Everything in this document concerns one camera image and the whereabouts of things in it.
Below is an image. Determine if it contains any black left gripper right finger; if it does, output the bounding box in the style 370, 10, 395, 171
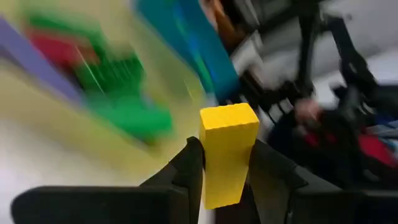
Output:
248, 138, 398, 224

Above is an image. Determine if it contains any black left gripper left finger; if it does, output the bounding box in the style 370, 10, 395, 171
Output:
11, 136, 205, 224

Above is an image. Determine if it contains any yellow block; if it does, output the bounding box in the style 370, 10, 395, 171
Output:
198, 102, 261, 210

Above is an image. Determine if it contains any green block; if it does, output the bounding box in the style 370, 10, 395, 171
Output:
90, 93, 174, 146
26, 11, 103, 44

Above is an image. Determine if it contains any green studded brick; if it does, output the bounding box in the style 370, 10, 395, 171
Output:
74, 52, 147, 103

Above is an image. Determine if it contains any red block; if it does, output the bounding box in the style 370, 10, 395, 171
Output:
24, 27, 99, 74

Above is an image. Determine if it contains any purple block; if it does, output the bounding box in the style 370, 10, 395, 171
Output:
0, 15, 83, 105

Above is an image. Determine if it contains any yellow plastic bin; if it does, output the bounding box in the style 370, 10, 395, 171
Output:
0, 0, 218, 187

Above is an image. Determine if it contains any teal plastic bin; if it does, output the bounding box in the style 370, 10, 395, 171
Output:
132, 0, 243, 102

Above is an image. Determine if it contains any black slotted bracket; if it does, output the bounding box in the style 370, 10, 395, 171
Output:
239, 90, 299, 125

